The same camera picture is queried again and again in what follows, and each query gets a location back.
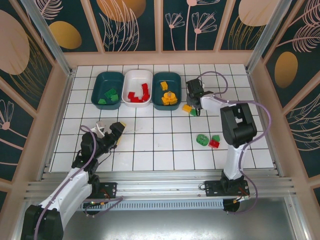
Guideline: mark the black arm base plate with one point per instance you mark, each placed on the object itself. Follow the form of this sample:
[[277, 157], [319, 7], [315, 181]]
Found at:
[[110, 187], [212, 188]]

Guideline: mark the long green lego brick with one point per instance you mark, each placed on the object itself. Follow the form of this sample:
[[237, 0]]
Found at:
[[110, 93]]

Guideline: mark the rounded green lego piece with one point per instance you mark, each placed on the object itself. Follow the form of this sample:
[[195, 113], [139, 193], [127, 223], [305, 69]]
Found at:
[[193, 112]]

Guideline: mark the aluminium mounting rail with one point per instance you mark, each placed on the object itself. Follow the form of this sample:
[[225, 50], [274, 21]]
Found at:
[[160, 185]]

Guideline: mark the white plastic bin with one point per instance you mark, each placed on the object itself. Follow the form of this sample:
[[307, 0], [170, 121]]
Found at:
[[136, 80]]

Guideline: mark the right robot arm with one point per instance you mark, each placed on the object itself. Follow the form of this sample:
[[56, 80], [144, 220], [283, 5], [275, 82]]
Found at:
[[237, 125]]

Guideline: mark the green lego face piece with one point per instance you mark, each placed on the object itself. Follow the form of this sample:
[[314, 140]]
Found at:
[[202, 139]]

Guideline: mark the square green lego brick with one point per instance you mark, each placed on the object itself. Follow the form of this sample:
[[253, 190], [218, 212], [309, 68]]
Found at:
[[102, 101]]

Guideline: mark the metal sheet shelf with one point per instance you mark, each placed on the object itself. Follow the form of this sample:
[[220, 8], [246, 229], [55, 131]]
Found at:
[[160, 225]]

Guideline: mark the long red lego brick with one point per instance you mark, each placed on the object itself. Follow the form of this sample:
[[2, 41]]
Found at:
[[136, 99]]

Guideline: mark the green lego roof piece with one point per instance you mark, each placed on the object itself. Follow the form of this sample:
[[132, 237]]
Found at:
[[215, 137]]

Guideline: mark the aluminium frame post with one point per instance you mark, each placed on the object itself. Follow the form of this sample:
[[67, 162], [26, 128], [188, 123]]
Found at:
[[49, 37], [269, 37]]

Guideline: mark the teal plastic bin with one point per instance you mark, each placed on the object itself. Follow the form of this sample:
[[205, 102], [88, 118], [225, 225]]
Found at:
[[105, 80], [172, 80]]

